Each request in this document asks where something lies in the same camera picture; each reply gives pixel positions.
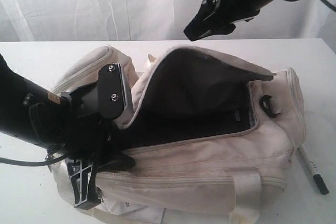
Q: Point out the white marker with dark cap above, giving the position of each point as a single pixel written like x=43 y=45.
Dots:
x=316 y=176

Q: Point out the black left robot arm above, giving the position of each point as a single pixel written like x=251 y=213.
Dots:
x=14 y=118

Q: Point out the white paper hang tag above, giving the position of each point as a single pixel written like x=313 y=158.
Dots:
x=119 y=208

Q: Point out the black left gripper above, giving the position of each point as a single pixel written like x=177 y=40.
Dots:
x=53 y=126

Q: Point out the beige fabric duffel bag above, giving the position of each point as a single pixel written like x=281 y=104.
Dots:
x=210 y=134

